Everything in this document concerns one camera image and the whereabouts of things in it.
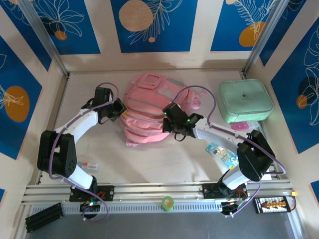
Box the aluminium side rail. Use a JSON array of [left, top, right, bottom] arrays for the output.
[[36, 74, 70, 185]]

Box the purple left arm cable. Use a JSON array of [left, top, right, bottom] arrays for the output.
[[48, 82, 119, 223]]

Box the green tape roll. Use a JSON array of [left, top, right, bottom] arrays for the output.
[[161, 196, 174, 212]]

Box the grey slotted cable duct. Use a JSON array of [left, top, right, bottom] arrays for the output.
[[29, 203, 225, 216]]

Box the blue snack packet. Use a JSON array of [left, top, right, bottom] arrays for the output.
[[205, 141, 240, 171]]

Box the pink student backpack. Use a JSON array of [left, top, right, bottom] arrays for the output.
[[120, 72, 208, 148]]

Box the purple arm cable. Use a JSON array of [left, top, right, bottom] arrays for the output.
[[171, 86, 287, 219], [48, 82, 119, 223]]

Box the aluminium frame rail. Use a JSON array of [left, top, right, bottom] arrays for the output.
[[21, 183, 300, 205]]

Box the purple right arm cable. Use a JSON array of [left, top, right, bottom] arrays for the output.
[[171, 86, 287, 219]]

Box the small circuit board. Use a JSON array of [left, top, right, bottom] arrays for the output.
[[221, 200, 246, 215], [79, 201, 101, 213]]

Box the black ribbed block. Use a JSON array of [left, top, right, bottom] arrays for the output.
[[24, 202, 64, 234]]

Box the mint green zip case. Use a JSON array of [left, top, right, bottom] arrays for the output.
[[218, 79, 274, 122]]

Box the aluminium frame post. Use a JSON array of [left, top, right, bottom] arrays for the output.
[[16, 0, 71, 78], [242, 0, 295, 77]]

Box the black power distribution board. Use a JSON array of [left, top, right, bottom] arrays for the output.
[[253, 196, 291, 214]]

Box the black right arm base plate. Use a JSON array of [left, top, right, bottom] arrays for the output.
[[202, 183, 247, 200]]

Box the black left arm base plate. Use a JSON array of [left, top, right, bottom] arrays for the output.
[[69, 185, 115, 203]]

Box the clear box with pink contents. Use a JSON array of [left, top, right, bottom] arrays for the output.
[[230, 121, 260, 130]]

